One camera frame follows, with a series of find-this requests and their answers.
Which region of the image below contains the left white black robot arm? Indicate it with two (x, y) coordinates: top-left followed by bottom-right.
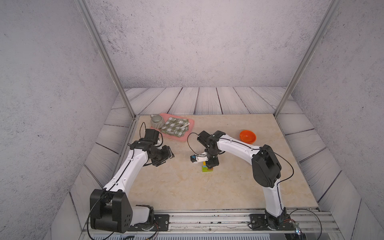
(88, 139), (174, 234)

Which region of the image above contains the metal frame post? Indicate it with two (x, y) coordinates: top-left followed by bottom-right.
(75, 0), (136, 119)
(274, 0), (342, 119)

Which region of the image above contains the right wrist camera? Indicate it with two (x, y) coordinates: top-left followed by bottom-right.
(190, 152), (208, 163)

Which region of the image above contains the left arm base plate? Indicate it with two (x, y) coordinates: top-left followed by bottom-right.
(127, 214), (170, 232)

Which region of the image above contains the green checked cloth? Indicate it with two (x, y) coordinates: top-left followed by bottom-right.
(160, 117), (189, 137)

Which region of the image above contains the left metal frame post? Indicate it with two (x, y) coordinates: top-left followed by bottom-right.
(75, 0), (136, 119)

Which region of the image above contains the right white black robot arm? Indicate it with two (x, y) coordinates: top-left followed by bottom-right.
(197, 131), (286, 220)

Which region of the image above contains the orange plastic bowl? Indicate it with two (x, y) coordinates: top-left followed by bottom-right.
(239, 130), (257, 145)

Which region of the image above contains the right metal frame post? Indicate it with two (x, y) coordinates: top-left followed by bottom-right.
(274, 0), (342, 119)

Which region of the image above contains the long green lego brick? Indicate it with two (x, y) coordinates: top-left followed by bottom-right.
(202, 166), (213, 173)

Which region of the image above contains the grey ribbed cup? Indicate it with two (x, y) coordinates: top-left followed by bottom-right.
(151, 115), (165, 130)

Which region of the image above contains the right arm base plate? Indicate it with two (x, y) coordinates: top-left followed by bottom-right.
(248, 214), (296, 231)

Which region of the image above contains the aluminium mounting rail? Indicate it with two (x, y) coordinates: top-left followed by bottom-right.
(77, 208), (346, 240)

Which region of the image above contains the pink tray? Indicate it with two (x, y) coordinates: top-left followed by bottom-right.
(156, 113), (195, 142)

